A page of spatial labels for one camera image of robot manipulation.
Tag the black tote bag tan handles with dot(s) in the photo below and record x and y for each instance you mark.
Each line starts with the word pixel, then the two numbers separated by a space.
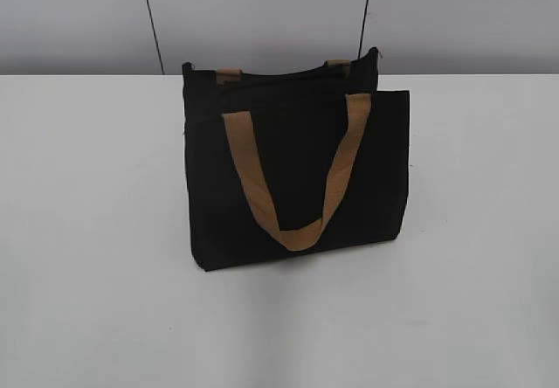
pixel 279 166

